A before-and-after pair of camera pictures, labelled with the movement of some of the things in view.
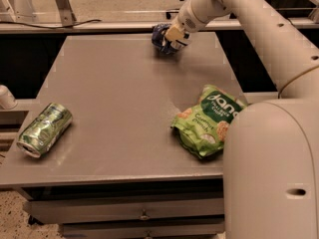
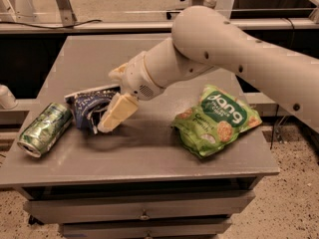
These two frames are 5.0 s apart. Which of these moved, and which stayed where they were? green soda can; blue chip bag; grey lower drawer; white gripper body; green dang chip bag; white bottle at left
Moved: blue chip bag; white gripper body
Stayed: white bottle at left; green soda can; grey lower drawer; green dang chip bag
